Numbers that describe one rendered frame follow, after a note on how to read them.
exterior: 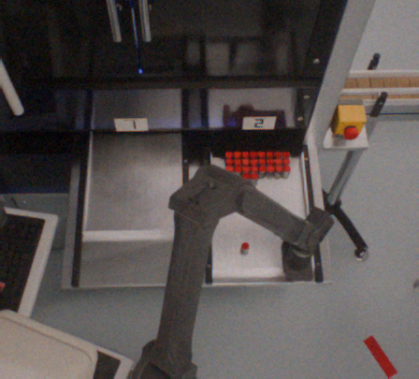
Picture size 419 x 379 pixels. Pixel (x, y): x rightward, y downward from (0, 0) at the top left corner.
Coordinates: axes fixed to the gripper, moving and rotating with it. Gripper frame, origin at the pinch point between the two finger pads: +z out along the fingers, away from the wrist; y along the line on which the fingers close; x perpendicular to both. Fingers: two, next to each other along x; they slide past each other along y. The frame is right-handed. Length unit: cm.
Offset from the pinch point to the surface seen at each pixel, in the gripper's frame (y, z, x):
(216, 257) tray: 5.2, 2.3, 19.3
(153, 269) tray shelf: 2.6, 2.2, 35.7
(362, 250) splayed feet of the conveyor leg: 34, 85, -42
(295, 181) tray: 26.9, 3.0, -3.9
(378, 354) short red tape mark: -6, 91, -43
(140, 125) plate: 38, -11, 38
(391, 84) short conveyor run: 55, -1, -35
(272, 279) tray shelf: -1.1, 2.7, 5.0
